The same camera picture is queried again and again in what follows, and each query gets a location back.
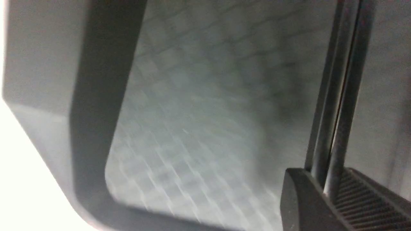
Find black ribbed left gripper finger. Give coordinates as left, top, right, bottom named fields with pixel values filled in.
left=280, top=168, right=411, bottom=231

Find black serving tray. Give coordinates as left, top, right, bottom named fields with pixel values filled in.
left=3, top=0, right=410, bottom=231

